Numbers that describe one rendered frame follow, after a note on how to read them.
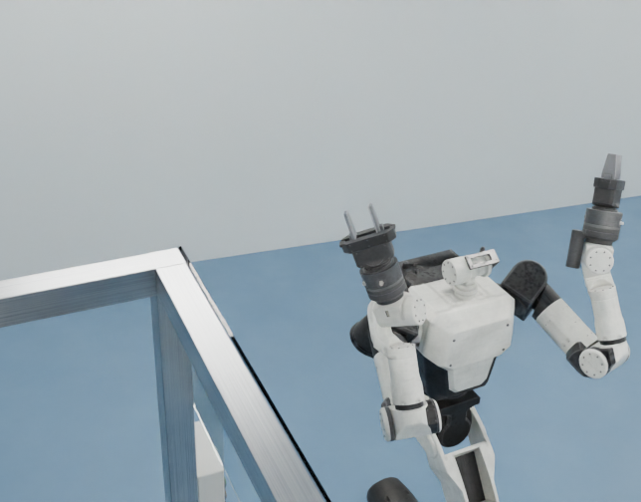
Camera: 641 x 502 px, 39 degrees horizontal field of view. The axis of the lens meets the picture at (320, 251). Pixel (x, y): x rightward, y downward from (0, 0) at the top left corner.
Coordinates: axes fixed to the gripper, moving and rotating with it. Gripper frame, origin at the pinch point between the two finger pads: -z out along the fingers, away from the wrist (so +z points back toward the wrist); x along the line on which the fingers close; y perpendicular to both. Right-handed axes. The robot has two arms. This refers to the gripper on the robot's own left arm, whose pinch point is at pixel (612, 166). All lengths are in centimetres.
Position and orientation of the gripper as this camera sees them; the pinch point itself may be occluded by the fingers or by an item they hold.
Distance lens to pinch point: 232.6
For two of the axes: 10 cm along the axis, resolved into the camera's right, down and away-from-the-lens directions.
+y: -8.4, -1.9, 5.0
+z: -1.4, 9.8, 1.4
